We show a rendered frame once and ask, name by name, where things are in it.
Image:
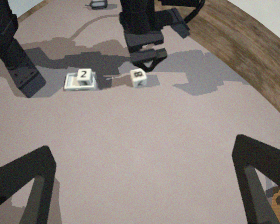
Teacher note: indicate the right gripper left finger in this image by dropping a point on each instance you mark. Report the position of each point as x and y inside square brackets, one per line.
[13, 176]

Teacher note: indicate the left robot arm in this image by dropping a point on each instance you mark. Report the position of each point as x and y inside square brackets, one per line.
[17, 60]

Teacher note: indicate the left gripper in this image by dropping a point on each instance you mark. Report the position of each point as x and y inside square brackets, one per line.
[143, 28]

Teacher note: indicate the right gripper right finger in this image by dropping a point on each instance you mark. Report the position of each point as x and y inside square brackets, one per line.
[249, 154]

